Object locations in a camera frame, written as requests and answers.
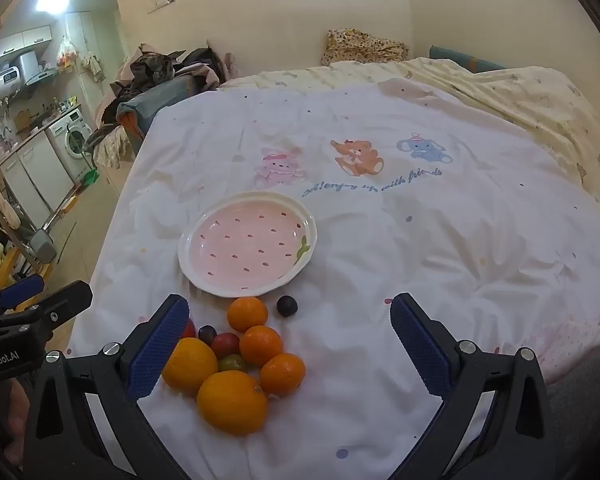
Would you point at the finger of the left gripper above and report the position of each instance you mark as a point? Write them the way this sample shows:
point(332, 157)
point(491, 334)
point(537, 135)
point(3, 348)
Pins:
point(24, 335)
point(15, 294)

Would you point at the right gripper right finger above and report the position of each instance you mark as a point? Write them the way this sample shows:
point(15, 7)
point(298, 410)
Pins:
point(494, 420)

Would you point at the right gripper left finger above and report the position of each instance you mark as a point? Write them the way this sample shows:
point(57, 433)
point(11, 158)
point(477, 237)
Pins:
point(84, 420)

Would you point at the red cherry tomato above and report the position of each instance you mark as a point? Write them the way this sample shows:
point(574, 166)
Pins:
point(225, 344)
point(189, 330)

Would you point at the large orange with stem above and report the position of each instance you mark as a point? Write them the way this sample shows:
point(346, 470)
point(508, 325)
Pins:
point(233, 402)

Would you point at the small mandarin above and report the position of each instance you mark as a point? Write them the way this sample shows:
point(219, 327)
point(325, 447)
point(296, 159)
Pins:
point(246, 312)
point(282, 375)
point(259, 344)

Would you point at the person's left hand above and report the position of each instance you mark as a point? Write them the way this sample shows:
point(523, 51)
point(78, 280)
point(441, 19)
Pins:
point(14, 411)

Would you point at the white kitchen cabinets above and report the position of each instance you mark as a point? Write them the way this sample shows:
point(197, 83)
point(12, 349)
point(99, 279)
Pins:
point(36, 177)

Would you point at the green dustpan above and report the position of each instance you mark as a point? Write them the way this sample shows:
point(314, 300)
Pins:
point(90, 177)

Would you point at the white washing machine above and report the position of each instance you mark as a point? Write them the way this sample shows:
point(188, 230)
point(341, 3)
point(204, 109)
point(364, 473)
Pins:
point(68, 134)

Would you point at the pink strawberry ceramic plate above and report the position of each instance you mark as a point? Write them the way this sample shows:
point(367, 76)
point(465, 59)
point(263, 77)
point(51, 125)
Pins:
point(248, 244)

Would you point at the white cartoon print bedsheet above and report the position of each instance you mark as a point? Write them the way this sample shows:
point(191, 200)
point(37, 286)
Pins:
point(412, 191)

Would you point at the pile of clothes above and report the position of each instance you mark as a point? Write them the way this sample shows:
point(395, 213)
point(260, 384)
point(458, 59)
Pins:
point(146, 68)

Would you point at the cream patterned quilt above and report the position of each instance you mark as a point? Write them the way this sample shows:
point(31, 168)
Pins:
point(541, 100)

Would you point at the teal pillow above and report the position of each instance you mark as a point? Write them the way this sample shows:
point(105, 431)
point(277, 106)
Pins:
point(474, 65)

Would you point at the floral brown pillow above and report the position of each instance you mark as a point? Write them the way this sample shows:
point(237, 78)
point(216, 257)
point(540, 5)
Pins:
point(350, 44)

